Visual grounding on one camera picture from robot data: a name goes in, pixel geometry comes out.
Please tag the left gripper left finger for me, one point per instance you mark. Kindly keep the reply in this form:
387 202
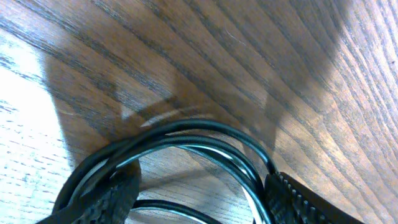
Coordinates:
109 201

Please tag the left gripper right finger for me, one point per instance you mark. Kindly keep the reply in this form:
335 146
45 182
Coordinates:
291 202

